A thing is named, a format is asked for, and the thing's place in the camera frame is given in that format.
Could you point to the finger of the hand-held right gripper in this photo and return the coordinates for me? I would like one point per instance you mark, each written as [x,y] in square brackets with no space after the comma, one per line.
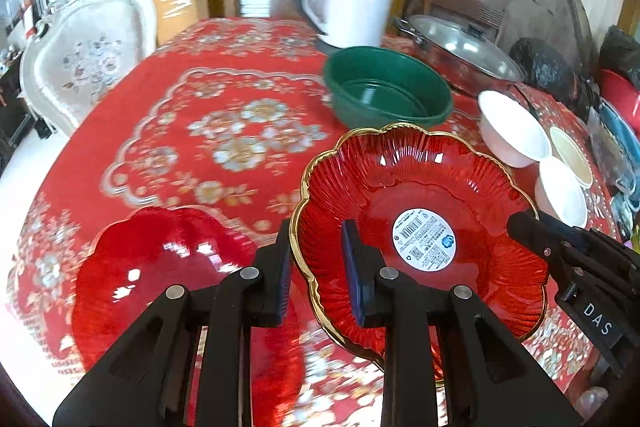
[530,232]

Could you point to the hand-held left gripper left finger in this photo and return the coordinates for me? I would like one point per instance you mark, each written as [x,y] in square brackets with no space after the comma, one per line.
[285,277]

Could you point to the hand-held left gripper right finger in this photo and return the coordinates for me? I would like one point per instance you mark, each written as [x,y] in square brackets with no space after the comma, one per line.
[352,272]

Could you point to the small white bowl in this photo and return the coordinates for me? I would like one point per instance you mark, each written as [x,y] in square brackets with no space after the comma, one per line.
[560,192]

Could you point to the gold-rimmed red flower plate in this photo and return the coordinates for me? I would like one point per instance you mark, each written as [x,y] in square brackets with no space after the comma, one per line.
[450,187]

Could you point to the large white bowl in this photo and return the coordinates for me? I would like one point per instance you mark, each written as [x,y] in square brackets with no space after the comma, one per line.
[510,132]

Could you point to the green plastic bowl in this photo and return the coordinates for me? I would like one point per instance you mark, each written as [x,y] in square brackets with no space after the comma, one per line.
[385,77]

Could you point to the cream bowl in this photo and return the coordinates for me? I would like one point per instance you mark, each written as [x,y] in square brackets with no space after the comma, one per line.
[575,157]

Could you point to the clear plastic bag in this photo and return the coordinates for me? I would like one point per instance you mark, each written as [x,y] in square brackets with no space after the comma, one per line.
[612,147]

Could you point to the black plastic bag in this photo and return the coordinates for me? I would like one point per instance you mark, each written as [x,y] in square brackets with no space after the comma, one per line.
[620,49]
[542,67]

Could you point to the red plastic basin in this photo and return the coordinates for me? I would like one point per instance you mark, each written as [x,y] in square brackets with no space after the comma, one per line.
[620,92]

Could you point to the stainless steel pot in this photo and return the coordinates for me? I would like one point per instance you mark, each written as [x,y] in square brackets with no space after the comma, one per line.
[465,74]

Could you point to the red floral tablecloth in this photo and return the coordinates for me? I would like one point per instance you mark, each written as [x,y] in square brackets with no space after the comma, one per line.
[225,107]

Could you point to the glass pot lid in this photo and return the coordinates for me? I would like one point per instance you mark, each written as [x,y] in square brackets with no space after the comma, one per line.
[460,42]

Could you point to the cardboard box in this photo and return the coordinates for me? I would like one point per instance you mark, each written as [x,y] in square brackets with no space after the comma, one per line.
[180,14]

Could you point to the white ornate chair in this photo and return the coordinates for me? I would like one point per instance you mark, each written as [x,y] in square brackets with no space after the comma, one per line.
[90,57]

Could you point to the dark wooden frame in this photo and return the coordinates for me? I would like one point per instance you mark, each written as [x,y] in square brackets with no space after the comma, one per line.
[450,4]

